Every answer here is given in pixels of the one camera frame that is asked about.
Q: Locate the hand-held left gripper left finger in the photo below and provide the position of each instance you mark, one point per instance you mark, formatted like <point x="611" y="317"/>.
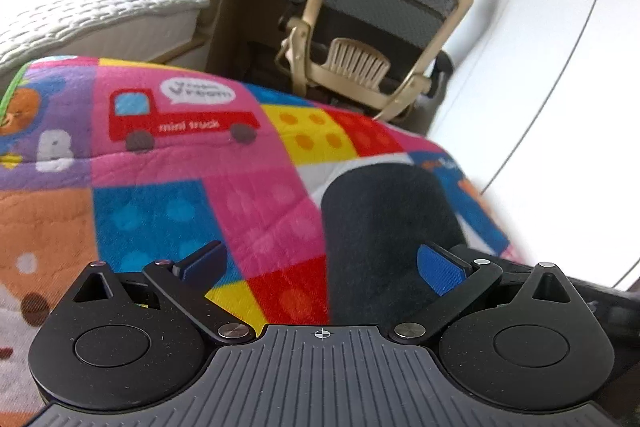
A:
<point x="202" y="265"/>

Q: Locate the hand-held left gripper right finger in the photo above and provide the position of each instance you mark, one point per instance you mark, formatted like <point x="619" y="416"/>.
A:
<point x="440" y="270"/>

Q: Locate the black garment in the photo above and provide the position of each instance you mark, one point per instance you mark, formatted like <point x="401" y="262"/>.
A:
<point x="380" y="217"/>

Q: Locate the colourful printed blanket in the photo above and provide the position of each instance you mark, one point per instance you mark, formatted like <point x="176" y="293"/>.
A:
<point x="175" y="187"/>

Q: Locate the beige mesh office chair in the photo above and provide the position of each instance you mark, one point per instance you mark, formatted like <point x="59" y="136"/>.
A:
<point x="380" y="17"/>

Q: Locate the bed with white quilted cover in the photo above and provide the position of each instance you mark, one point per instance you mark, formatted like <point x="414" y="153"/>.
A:
<point x="90" y="12"/>

